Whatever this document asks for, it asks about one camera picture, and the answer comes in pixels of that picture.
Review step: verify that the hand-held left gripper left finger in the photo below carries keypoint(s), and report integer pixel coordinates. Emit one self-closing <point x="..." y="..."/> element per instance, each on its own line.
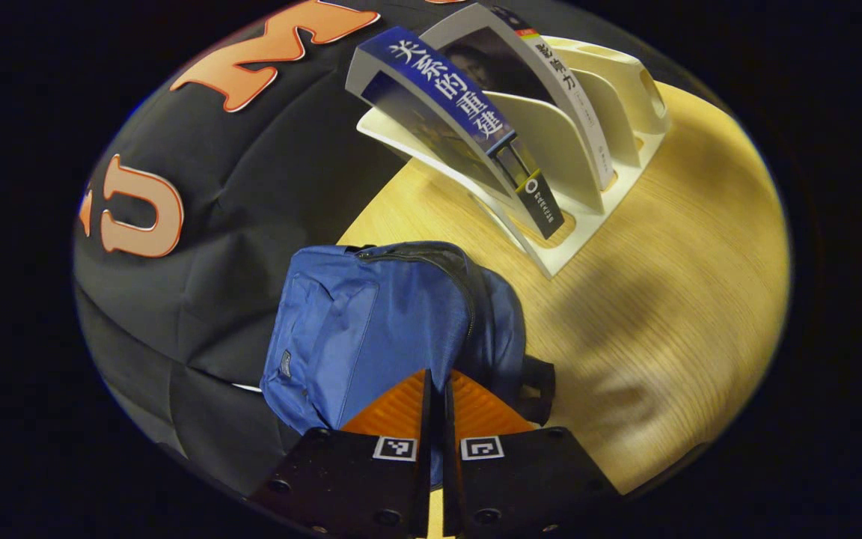
<point x="426" y="415"/>

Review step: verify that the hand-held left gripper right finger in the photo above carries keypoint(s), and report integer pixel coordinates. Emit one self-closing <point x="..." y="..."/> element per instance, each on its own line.
<point x="449" y="419"/>

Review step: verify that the blue schoolbag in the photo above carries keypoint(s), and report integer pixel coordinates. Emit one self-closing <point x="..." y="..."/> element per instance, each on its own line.
<point x="371" y="329"/>

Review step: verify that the white bookshelf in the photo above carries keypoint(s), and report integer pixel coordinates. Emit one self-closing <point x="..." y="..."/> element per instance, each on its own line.
<point x="551" y="142"/>

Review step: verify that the blue cover book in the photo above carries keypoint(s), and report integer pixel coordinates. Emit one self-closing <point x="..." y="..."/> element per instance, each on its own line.
<point x="446" y="82"/>

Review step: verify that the white portrait cover book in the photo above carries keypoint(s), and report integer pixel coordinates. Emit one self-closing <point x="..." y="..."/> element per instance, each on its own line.
<point x="562" y="82"/>

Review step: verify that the black backdrop cloth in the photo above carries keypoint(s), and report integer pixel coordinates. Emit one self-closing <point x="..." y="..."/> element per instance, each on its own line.
<point x="251" y="187"/>

